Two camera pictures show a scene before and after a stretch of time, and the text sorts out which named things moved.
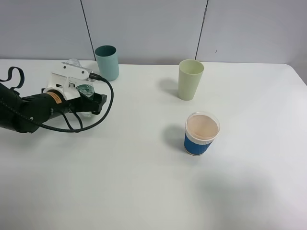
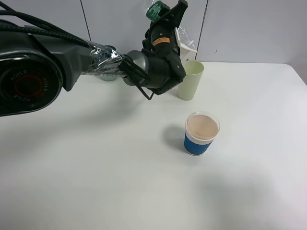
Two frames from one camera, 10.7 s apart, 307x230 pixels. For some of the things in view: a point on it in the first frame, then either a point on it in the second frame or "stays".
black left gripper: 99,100 to 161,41
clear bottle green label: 88,89 to 159,8
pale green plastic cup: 190,73 stays
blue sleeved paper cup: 201,128 stays
